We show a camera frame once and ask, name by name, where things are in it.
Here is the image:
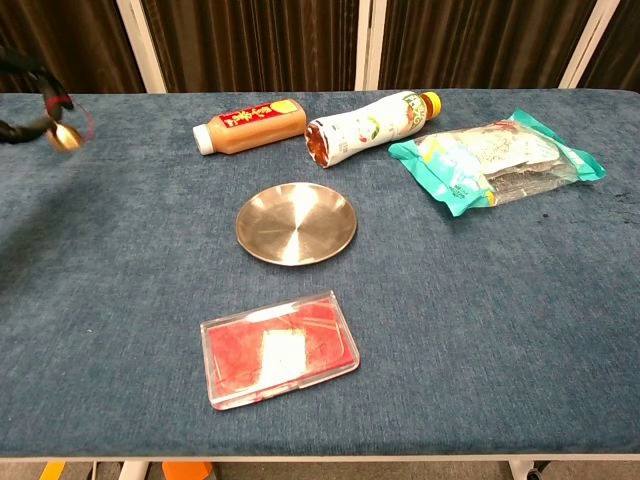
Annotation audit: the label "teal snack bag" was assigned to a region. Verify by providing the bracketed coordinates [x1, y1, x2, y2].
[388, 108, 607, 218]

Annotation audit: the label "white table leg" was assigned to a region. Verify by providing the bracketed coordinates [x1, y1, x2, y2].
[118, 459, 151, 480]
[507, 458, 539, 480]

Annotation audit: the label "round metal plate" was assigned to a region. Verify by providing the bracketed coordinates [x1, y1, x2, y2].
[235, 182, 359, 267]

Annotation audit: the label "dark brown curtain panel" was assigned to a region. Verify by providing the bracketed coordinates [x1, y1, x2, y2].
[0, 0, 146, 95]
[141, 0, 360, 94]
[579, 0, 640, 92]
[378, 0, 599, 92]

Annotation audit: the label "tea bottle white label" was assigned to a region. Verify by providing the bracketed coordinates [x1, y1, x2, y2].
[304, 90, 444, 170]

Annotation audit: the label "white frame post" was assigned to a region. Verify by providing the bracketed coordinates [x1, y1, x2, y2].
[353, 0, 386, 92]
[558, 0, 621, 90]
[115, 0, 169, 95]

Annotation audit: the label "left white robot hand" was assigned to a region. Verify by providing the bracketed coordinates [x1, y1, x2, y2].
[0, 44, 76, 147]

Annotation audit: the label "blue table cloth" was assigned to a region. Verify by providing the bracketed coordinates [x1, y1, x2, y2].
[0, 88, 640, 459]

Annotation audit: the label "clear plastic case red contents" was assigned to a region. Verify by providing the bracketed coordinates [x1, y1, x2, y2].
[200, 290, 361, 412]

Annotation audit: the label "orange block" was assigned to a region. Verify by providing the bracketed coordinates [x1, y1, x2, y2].
[161, 461, 214, 480]

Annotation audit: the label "brown drink bottle red label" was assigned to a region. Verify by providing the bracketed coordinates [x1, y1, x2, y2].
[192, 98, 308, 156]

